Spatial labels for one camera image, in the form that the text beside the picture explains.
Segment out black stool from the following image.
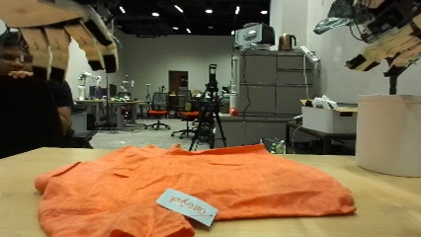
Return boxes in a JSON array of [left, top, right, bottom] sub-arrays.
[[69, 129, 98, 150]]

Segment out person in black shirt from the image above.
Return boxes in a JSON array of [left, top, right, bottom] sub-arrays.
[[0, 30, 74, 160]]

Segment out orange seat office chair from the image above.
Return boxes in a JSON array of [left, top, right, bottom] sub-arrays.
[[169, 88, 202, 139], [144, 91, 172, 131]]

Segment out copper electric kettle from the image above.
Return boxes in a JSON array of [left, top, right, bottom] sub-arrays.
[[277, 33, 298, 52]]

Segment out grey low counter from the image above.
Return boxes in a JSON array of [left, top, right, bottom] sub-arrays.
[[218, 113, 305, 148]]

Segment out orange button shirt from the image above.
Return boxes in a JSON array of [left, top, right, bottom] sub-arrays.
[[33, 143, 358, 237]]

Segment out white cylindrical plant pot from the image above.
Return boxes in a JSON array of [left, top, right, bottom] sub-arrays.
[[356, 94, 421, 179]]

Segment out white storage box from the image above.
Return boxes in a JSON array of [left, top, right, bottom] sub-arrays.
[[300, 105, 358, 134]]

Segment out brown door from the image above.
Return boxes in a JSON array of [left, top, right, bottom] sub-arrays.
[[166, 69, 190, 96]]

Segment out grey boxy monitor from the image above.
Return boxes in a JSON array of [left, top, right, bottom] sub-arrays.
[[233, 22, 277, 51]]

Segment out white plastic bag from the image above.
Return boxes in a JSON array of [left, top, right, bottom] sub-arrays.
[[310, 94, 340, 111]]

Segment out white power strip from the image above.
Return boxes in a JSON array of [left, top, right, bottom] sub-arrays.
[[298, 45, 321, 64]]

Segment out black camera tripod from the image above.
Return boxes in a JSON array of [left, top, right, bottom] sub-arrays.
[[188, 63, 229, 153]]

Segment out pale blue paper clothing tag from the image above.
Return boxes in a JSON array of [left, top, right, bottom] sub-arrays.
[[156, 188, 220, 227]]

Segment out grey metal cabinet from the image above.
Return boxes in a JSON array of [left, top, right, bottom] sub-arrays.
[[230, 48, 322, 119]]

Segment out green bottle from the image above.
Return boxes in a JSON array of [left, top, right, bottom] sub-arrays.
[[273, 139, 286, 155]]

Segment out grey lab desk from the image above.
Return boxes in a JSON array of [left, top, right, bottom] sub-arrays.
[[77, 99, 149, 131]]

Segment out dark side table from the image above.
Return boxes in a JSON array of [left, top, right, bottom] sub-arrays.
[[285, 120, 358, 155]]

